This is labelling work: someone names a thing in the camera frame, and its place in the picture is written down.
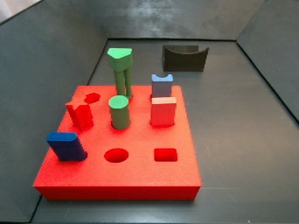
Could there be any red foam peg board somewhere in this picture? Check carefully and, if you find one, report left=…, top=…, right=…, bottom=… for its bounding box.
left=33, top=86, right=202, bottom=200

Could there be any pink rectangular peg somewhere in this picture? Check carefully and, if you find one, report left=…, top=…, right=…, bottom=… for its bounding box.
left=150, top=97, right=176, bottom=127

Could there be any green cylinder peg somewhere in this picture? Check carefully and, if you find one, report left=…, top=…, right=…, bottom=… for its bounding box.
left=108, top=95, right=131, bottom=130

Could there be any light blue notched peg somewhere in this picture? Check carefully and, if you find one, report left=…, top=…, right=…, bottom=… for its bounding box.
left=152, top=74, right=174, bottom=98

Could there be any red star peg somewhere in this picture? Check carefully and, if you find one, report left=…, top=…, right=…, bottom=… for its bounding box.
left=65, top=99, right=93, bottom=130

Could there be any black curved plastic stand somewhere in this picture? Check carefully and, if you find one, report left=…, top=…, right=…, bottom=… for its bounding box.
left=163, top=45, right=210, bottom=72

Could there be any green triangular tall peg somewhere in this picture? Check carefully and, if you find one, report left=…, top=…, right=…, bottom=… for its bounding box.
left=107, top=48, right=134, bottom=98

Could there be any dark blue rounded peg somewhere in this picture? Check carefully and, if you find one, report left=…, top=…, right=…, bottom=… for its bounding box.
left=47, top=132, right=88, bottom=161

